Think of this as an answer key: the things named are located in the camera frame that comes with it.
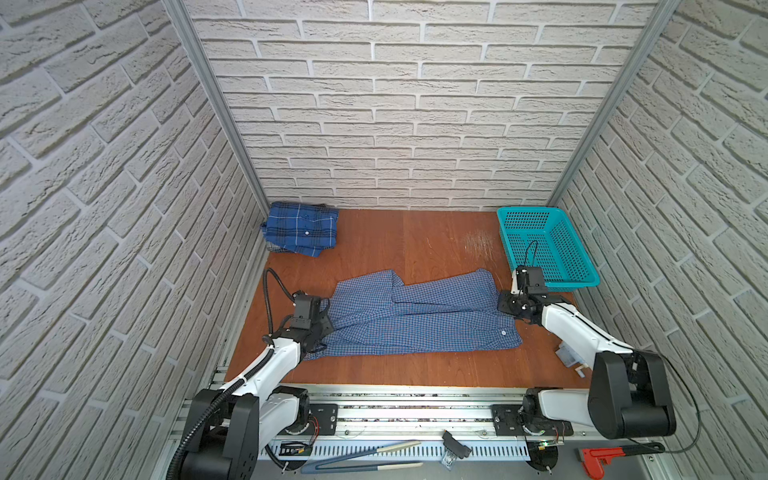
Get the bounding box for folded dark blue plaid shirt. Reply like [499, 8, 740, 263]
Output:
[261, 202, 339, 258]

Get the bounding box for black round foot disc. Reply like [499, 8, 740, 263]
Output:
[527, 443, 559, 475]

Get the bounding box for grey tape dispenser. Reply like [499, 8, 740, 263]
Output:
[555, 342, 588, 378]

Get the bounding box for left corner aluminium post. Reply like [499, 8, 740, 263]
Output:
[164, 0, 270, 214]

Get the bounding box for right corner aluminium post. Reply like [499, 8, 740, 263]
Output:
[546, 0, 681, 207]

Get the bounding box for long blue-handled tongs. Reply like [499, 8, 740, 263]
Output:
[300, 441, 423, 475]

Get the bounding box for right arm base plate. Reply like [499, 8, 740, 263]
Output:
[491, 404, 574, 438]

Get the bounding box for blue small-check shirt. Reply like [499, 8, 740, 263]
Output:
[307, 269, 523, 360]

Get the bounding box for teal plastic basket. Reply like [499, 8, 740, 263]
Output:
[496, 206, 600, 292]

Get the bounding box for aluminium rail frame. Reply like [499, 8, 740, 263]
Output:
[257, 384, 660, 470]

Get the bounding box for small black clip tool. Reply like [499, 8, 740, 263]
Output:
[441, 430, 472, 465]

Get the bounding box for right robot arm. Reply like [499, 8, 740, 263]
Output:
[498, 266, 677, 439]

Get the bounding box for corner aluminium post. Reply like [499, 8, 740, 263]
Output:
[164, 0, 270, 214]
[546, 0, 681, 207]

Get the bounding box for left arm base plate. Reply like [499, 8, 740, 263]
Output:
[284, 403, 339, 437]

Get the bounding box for red pipe wrench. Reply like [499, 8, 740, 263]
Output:
[576, 442, 666, 480]

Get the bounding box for left black corrugated cable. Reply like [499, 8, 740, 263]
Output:
[166, 267, 298, 480]

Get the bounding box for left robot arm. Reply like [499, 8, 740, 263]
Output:
[166, 291, 333, 479]

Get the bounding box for right thin black cable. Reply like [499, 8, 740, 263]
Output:
[523, 239, 702, 455]

